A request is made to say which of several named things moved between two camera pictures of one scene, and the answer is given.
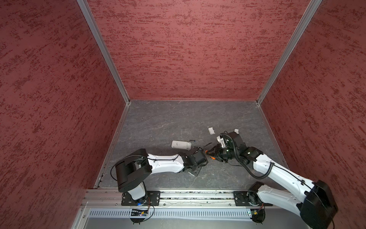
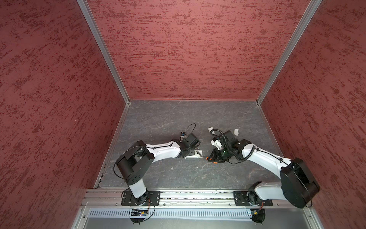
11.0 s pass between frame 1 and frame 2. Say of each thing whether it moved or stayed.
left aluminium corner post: stayed
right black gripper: stayed
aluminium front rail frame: stayed
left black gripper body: moved
